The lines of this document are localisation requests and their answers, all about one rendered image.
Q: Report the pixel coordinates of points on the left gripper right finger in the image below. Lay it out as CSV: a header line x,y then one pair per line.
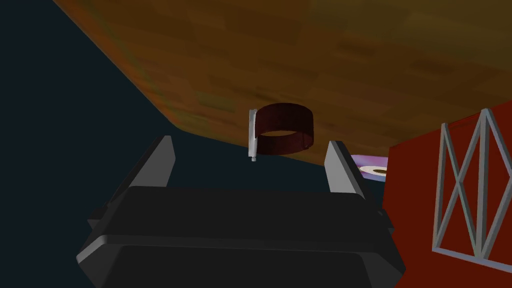
x,y
340,170

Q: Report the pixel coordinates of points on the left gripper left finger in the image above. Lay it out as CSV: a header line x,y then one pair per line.
x,y
158,166

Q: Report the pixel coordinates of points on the red cabinet with grey lattice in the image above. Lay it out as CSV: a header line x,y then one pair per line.
x,y
416,208

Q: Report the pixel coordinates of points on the white knife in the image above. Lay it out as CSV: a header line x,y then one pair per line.
x,y
252,134

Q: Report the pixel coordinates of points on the brown wooden table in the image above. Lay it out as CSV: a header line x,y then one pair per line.
x,y
320,60

